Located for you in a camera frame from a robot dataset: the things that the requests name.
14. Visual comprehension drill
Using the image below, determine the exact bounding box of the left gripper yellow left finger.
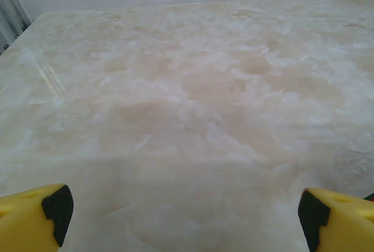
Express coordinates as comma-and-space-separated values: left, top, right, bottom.
0, 184, 74, 252

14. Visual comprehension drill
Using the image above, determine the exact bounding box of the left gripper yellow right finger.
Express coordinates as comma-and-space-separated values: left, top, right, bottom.
297, 187, 374, 252

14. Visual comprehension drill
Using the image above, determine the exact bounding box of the clear bottle pink label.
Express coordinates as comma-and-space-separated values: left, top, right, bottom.
329, 130, 374, 197

